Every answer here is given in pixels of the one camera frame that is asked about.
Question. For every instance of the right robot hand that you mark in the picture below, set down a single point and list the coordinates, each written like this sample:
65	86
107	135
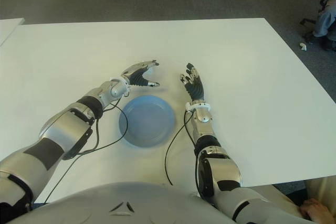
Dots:
195	89

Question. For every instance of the small white floor object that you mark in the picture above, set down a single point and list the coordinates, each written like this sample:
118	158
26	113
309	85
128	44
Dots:
303	46

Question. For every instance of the blue round plate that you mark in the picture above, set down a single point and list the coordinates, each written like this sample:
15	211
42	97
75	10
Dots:
147	121

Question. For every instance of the grey robot torso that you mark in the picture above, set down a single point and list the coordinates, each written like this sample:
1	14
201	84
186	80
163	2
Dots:
92	203

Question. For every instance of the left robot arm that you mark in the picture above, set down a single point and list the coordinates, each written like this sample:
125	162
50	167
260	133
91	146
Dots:
65	127

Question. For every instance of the seated person in jeans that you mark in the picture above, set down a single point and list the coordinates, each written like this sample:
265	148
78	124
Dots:
324	22

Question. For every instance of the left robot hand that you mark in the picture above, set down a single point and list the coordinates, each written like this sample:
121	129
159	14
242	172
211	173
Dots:
135	75

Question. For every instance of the neighbouring white table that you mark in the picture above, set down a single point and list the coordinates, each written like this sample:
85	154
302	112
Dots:
9	28

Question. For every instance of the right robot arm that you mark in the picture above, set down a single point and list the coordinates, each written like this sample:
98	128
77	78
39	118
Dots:
225	169

